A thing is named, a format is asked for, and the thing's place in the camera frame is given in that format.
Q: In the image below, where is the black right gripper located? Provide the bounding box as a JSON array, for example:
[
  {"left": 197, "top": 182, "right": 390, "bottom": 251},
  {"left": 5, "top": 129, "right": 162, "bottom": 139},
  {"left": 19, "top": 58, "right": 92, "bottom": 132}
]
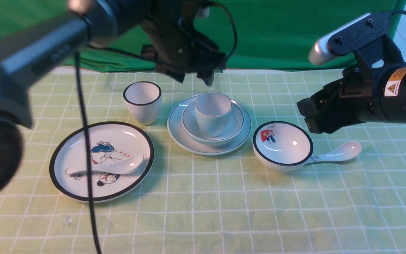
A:
[{"left": 297, "top": 35, "right": 406, "bottom": 134}]

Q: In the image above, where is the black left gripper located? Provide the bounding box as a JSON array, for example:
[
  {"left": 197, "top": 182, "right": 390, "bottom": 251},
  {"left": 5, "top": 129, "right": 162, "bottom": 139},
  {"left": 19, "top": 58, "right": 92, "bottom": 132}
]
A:
[{"left": 141, "top": 0, "right": 228, "bottom": 86}]

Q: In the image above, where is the thin-rimmed white cup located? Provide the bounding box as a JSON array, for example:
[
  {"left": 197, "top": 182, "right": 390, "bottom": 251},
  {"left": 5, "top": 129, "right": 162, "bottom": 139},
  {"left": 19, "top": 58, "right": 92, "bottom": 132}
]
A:
[{"left": 195, "top": 92, "right": 233, "bottom": 137}]

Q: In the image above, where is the thin-rimmed white bowl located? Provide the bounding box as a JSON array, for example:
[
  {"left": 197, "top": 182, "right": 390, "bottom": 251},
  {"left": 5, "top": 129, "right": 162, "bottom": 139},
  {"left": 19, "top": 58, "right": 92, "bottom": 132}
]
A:
[{"left": 182, "top": 102, "right": 244, "bottom": 146}]

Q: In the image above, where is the white spoon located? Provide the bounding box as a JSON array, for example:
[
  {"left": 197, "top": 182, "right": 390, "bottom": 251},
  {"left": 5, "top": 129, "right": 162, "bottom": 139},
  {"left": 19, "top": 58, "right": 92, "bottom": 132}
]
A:
[
  {"left": 303, "top": 141, "right": 362, "bottom": 165},
  {"left": 61, "top": 153, "right": 144, "bottom": 176}
]

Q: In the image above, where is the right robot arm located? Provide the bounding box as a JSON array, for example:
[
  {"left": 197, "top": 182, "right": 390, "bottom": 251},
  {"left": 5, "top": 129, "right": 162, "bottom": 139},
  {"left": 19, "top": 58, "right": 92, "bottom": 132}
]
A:
[{"left": 297, "top": 35, "right": 406, "bottom": 134}]

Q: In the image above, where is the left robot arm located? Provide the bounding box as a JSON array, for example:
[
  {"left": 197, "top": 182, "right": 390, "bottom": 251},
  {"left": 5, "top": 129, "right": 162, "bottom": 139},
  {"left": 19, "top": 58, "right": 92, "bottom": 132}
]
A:
[{"left": 0, "top": 0, "right": 238, "bottom": 191}]

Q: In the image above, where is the white spoon beside bowl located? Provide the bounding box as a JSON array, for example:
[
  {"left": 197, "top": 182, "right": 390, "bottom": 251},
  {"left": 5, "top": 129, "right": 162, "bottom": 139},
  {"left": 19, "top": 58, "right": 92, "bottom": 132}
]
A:
[{"left": 303, "top": 141, "right": 362, "bottom": 165}]

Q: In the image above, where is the black-rimmed white cup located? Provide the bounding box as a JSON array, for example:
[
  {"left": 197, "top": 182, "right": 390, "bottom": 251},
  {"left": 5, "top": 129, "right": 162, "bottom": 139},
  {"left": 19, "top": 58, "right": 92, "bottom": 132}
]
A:
[{"left": 123, "top": 81, "right": 162, "bottom": 126}]

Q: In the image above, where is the plain white plate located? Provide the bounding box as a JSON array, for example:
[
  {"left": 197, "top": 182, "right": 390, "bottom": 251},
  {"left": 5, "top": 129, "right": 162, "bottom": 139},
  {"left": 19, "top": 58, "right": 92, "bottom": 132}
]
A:
[{"left": 167, "top": 95, "right": 252, "bottom": 156}]

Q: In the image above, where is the green backdrop cloth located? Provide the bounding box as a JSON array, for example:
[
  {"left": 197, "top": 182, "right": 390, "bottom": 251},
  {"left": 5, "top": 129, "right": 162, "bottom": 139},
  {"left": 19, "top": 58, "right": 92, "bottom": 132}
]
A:
[{"left": 62, "top": 0, "right": 406, "bottom": 73}]

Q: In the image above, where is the black-rimmed bowl with flag picture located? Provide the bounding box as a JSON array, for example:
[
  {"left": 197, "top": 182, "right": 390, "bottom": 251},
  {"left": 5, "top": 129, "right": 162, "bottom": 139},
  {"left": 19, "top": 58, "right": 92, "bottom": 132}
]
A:
[{"left": 252, "top": 121, "right": 314, "bottom": 172}]

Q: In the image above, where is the black-rimmed illustrated plate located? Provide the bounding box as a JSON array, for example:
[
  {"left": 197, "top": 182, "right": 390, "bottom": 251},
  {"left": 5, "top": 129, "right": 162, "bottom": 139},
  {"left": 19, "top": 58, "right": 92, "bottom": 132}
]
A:
[{"left": 49, "top": 122, "right": 155, "bottom": 203}]

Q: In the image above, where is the light green checkered tablecloth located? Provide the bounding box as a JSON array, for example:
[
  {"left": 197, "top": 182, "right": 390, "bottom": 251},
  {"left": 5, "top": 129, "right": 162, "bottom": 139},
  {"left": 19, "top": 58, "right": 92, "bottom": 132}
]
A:
[{"left": 0, "top": 69, "right": 406, "bottom": 254}]

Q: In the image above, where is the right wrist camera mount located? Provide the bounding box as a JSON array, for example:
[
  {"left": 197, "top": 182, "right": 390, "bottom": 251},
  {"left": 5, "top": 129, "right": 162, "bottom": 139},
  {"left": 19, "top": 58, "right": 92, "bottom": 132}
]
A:
[{"left": 309, "top": 12, "right": 390, "bottom": 66}]

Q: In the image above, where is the black cable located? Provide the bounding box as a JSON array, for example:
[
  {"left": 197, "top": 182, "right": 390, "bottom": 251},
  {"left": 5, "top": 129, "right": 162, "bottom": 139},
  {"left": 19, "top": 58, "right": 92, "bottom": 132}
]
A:
[{"left": 74, "top": 52, "right": 103, "bottom": 254}]

